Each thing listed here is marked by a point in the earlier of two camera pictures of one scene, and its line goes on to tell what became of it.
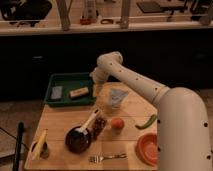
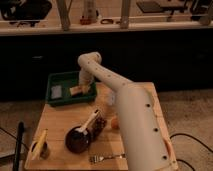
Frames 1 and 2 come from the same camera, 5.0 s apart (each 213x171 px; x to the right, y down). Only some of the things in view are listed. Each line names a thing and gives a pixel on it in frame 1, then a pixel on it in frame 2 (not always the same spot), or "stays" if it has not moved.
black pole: [20, 133] stays
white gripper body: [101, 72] → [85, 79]
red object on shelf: [85, 21] stays
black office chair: [25, 11] stays
